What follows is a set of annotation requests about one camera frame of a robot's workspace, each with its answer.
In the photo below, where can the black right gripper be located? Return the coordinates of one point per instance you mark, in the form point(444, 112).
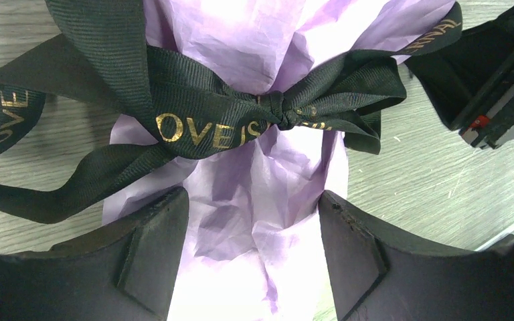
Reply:
point(471, 82)

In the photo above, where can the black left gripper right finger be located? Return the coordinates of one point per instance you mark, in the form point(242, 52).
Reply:
point(379, 271)

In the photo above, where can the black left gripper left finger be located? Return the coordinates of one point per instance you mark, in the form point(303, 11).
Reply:
point(125, 270)

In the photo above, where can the purple paper flower bouquet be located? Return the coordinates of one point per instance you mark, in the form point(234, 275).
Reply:
point(253, 248)

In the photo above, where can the black ribbon gold lettering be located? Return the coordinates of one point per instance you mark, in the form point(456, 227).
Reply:
point(101, 57)

